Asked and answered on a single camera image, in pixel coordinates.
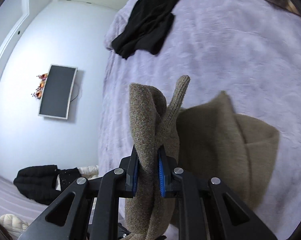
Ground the taupe knit sweater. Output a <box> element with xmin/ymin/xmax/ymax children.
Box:
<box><xmin>125</xmin><ymin>75</ymin><xmax>279</xmax><ymax>239</ymax></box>

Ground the black jacket on floor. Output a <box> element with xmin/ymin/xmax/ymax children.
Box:
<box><xmin>13</xmin><ymin>165</ymin><xmax>82</xmax><ymax>205</ymax></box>

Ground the cream puffer jacket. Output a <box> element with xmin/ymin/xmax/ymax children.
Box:
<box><xmin>0</xmin><ymin>214</ymin><xmax>29</xmax><ymax>239</ymax></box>

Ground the lavender bed blanket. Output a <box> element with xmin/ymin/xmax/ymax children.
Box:
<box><xmin>98</xmin><ymin>0</ymin><xmax>301</xmax><ymax>239</ymax></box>

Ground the black garment on bed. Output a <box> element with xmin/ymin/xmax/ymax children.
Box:
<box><xmin>111</xmin><ymin>0</ymin><xmax>180</xmax><ymax>59</ymax></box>

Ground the wall-mounted flat television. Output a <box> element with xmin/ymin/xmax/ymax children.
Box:
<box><xmin>38</xmin><ymin>64</ymin><xmax>78</xmax><ymax>120</ymax></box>

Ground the colourful wall decoration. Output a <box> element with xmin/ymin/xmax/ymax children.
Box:
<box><xmin>32</xmin><ymin>73</ymin><xmax>48</xmax><ymax>100</ymax></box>

